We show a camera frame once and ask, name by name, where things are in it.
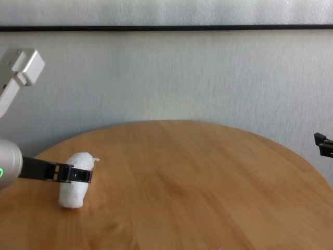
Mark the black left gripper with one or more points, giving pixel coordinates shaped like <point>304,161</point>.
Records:
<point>39,169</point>

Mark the black wall rail strip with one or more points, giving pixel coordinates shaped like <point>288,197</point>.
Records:
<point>166,28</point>

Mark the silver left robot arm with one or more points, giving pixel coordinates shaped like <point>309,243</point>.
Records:
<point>10,164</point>

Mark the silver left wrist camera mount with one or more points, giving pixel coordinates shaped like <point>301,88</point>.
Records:
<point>26,65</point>

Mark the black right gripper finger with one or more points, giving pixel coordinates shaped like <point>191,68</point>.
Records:
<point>325,147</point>

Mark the white plastic-wrapped sandbag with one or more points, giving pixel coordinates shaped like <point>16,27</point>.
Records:
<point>72,195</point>

